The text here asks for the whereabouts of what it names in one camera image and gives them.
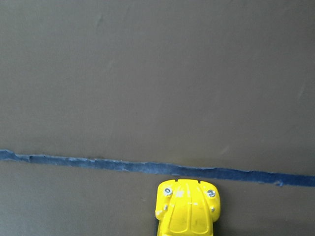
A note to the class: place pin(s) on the yellow beetle toy car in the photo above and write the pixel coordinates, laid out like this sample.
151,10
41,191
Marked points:
187,207

